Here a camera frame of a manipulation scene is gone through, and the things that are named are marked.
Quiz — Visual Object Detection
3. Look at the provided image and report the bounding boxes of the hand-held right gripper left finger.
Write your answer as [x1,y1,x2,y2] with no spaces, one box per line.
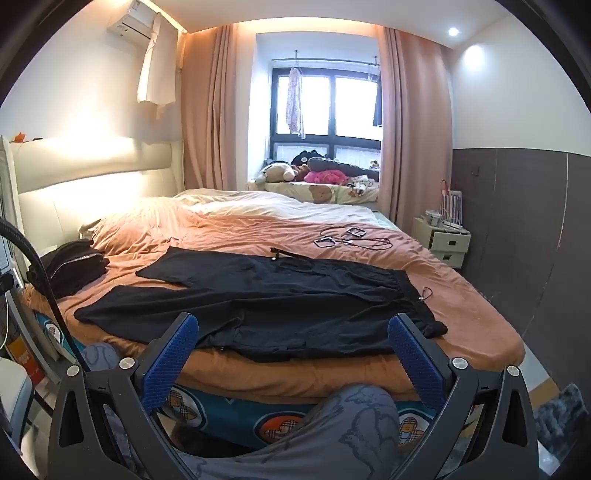
[47,312,204,480]

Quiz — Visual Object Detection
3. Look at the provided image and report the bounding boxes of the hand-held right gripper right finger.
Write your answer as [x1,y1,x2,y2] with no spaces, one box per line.
[387,313,541,480]

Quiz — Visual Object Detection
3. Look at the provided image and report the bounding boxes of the black pants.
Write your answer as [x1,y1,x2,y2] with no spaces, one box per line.
[74,246,448,363]

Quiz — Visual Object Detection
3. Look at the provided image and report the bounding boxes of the person's right leg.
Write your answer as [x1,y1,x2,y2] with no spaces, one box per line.
[175,384,400,480]

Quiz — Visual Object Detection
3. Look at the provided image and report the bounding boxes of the white nightstand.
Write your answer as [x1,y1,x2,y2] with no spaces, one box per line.
[412,216,472,269]

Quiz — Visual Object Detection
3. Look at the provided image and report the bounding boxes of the pile of black clothes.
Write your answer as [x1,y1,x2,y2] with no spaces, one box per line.
[26,239,110,300]

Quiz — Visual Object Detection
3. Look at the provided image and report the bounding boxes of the orange box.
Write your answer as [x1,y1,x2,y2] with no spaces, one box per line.
[7,337,47,386]

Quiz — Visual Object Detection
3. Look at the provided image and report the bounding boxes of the grey shaggy rug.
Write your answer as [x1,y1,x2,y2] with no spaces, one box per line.
[531,383,587,462]

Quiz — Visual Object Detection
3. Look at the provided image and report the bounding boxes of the white cabinet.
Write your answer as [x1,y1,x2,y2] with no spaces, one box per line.
[0,357,35,446]

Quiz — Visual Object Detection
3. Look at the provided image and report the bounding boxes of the orange bed sheet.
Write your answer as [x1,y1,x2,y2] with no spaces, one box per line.
[23,191,525,402]

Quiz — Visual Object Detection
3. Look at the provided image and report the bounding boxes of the white striped rack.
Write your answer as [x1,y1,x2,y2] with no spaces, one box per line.
[441,180,464,224]

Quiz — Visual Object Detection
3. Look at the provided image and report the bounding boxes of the white duvet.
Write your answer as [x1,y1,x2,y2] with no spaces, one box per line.
[175,188,384,232]

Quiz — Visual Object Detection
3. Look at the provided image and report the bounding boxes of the cream padded headboard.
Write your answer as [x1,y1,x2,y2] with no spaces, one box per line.
[0,136,185,252]

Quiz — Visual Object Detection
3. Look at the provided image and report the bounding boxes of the pink cloth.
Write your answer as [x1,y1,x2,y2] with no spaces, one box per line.
[302,170,347,185]

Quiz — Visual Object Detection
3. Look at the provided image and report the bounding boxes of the bear print cushion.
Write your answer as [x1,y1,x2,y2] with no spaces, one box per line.
[245,178,380,205]

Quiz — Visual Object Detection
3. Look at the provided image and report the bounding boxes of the dark grey cloth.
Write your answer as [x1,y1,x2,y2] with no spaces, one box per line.
[307,157,382,178]

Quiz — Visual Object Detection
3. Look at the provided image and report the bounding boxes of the beige plush toy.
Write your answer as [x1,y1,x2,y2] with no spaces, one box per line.
[255,161,296,188]

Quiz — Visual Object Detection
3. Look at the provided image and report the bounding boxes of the black plush toy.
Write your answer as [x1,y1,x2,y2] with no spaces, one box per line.
[292,150,328,168]

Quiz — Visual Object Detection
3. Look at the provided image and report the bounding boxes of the dark framed window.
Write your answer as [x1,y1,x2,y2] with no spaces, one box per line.
[270,67,383,162]

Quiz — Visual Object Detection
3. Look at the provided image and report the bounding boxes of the pink curtain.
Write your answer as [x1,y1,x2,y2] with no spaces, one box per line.
[376,25,455,227]
[181,23,252,191]

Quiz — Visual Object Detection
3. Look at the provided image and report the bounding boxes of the floral hanging garment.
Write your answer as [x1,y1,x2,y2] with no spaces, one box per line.
[285,66,306,139]

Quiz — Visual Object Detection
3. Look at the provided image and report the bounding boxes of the white hanging shirt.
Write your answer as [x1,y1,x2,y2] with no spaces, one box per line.
[137,11,178,121]

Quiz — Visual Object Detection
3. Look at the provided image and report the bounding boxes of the white air conditioner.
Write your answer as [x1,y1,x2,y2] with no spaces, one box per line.
[107,0,155,41]

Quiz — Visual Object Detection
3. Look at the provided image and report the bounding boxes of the black braided cable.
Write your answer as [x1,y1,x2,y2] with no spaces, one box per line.
[0,218,88,372]

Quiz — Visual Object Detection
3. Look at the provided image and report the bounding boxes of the tangle of black cables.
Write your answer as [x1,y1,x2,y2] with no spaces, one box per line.
[314,225,393,251]

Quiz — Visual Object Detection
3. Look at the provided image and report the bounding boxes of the metal clothes rail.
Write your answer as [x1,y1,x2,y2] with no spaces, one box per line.
[271,54,380,66]

